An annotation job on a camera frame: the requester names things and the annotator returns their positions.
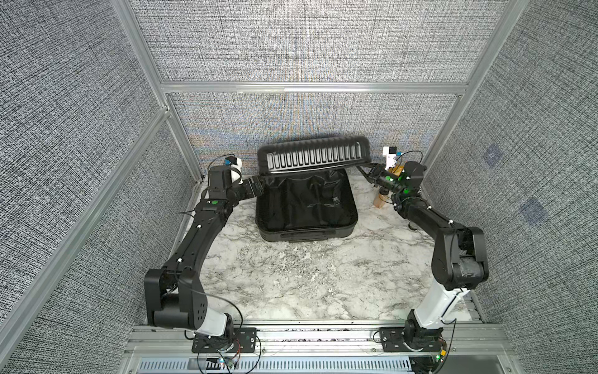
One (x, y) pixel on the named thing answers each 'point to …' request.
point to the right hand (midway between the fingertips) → (357, 158)
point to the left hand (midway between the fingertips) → (260, 178)
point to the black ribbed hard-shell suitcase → (307, 195)
